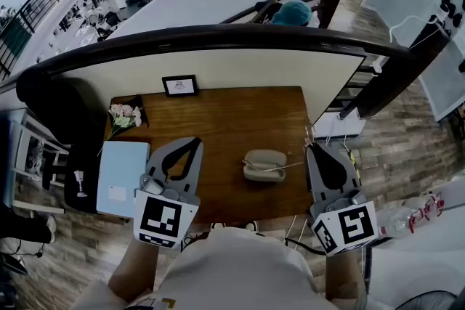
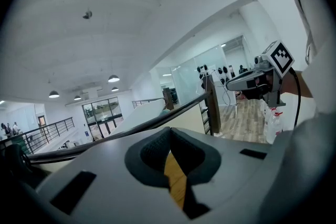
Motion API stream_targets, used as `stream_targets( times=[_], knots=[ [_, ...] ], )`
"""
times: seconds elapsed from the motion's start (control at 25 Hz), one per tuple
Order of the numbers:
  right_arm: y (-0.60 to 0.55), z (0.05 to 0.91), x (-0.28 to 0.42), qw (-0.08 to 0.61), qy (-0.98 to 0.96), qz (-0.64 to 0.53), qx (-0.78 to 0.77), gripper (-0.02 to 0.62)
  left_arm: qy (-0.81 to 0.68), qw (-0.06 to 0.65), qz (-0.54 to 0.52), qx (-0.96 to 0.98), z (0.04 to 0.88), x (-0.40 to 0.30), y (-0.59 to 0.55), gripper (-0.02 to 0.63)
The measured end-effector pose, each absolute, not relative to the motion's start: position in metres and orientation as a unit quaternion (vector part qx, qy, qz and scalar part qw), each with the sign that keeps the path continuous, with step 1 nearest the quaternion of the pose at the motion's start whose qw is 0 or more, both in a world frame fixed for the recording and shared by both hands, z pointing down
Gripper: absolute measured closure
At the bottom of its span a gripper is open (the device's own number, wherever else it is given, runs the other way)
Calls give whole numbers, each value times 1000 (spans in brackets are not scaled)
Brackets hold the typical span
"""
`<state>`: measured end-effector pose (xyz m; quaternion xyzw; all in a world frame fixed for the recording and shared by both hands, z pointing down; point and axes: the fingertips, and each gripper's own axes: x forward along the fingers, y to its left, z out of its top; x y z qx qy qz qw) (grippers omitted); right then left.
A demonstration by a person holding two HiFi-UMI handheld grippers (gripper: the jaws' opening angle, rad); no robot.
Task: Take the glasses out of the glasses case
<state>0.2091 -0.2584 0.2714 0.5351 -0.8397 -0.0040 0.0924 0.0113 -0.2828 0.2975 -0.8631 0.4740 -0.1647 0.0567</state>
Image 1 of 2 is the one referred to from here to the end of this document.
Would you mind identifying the person's right forearm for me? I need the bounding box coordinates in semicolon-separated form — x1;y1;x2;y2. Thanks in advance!
323;248;366;303

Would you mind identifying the group of black hanging items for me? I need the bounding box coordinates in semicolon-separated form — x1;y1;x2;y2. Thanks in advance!
438;0;465;74

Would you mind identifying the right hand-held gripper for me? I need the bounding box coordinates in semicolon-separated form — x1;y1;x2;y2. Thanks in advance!
304;142;379;258

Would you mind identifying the person's white shirt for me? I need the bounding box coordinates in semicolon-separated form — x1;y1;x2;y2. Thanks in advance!
68;228;368;310

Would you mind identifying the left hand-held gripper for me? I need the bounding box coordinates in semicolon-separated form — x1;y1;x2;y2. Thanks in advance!
133;136;205;252

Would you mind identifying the black standing fan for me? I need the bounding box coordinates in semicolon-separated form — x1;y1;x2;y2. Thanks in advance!
386;289;459;310

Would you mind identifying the yellow black floor cable cover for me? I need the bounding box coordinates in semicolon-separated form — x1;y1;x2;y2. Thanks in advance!
348;151;363;187

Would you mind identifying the person's left forearm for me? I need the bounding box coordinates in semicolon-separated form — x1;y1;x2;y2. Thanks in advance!
108;238;161;301

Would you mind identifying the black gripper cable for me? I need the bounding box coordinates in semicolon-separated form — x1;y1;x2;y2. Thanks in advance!
284;237;328;256

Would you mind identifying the black office chair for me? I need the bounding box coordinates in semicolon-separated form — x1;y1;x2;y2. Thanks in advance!
15;68;107;214

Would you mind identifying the beige pouch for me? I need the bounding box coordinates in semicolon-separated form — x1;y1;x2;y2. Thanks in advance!
242;149;287;181

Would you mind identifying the white slatted rack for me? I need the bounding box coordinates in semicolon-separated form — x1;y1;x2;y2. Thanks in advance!
10;107;70;216

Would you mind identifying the white floor box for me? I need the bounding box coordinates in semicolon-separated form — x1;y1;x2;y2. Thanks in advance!
313;111;368;139

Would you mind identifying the black picture frame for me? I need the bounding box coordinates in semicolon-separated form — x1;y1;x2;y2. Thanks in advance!
161;74;201;98

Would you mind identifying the pink and white flower bouquet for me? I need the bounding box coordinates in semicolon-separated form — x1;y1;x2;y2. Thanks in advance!
97;94;150;158

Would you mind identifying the small white goblet-shaped object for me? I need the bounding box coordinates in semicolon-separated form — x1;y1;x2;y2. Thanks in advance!
73;170;89;198

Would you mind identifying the light blue flat box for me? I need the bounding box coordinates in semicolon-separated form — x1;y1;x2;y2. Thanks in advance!
95;140;152;219

